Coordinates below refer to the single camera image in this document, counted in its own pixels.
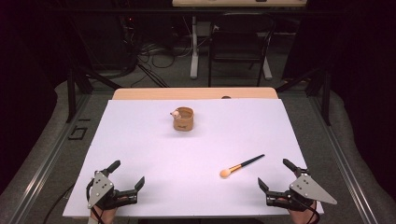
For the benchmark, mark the black metal frame stand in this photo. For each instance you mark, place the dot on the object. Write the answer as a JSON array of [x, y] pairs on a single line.
[[325, 93], [76, 84]]

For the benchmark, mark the person's right hand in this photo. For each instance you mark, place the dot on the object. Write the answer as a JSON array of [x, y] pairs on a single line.
[[302, 217]]

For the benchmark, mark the white table mat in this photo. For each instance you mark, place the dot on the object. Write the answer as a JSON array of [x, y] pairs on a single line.
[[193, 149]]

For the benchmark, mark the person's left hand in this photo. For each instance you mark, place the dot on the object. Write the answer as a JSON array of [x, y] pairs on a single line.
[[106, 216]]

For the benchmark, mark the black folding chair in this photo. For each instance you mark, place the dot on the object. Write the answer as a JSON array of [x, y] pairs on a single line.
[[241, 40]]

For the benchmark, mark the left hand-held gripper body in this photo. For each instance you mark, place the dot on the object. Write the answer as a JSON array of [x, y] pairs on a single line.
[[100, 188]]

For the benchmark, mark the white-legged desk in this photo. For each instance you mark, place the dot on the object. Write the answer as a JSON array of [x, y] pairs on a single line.
[[194, 53]]

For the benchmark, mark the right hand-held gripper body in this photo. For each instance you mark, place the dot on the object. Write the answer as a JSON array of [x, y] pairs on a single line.
[[306, 188]]

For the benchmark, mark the aluminium floor rail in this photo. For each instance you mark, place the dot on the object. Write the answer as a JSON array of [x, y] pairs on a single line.
[[46, 161], [342, 161]]

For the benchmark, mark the tan bag-shaped brush holder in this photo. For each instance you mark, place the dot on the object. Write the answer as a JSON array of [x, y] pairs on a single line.
[[183, 123]]

